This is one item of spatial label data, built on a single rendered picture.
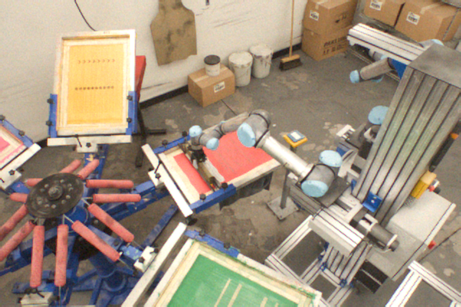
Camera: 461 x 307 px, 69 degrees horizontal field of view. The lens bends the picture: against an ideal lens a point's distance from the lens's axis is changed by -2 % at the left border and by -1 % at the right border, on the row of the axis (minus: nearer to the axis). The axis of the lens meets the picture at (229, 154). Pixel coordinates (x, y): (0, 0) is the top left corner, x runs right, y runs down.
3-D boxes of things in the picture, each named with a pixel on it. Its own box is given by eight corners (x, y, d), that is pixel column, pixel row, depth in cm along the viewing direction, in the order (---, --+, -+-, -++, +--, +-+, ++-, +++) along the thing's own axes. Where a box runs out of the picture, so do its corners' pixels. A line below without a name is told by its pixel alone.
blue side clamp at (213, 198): (232, 188, 226) (231, 181, 221) (235, 193, 223) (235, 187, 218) (192, 208, 216) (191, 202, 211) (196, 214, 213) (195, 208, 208)
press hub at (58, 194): (132, 255, 295) (78, 151, 195) (149, 292, 273) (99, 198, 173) (88, 278, 282) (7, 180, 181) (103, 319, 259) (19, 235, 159)
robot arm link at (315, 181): (340, 174, 167) (253, 108, 174) (328, 194, 159) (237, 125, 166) (328, 184, 177) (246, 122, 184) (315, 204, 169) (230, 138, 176)
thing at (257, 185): (264, 181, 269) (266, 153, 245) (271, 188, 264) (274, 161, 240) (215, 207, 253) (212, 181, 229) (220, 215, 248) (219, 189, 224)
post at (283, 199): (284, 193, 337) (297, 122, 265) (298, 209, 324) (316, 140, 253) (266, 203, 329) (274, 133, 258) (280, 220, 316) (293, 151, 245)
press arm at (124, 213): (242, 153, 258) (242, 148, 254) (246, 158, 255) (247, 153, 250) (82, 230, 215) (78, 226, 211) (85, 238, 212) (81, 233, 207)
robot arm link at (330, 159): (341, 169, 182) (347, 153, 172) (331, 186, 175) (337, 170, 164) (320, 160, 187) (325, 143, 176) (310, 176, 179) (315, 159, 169)
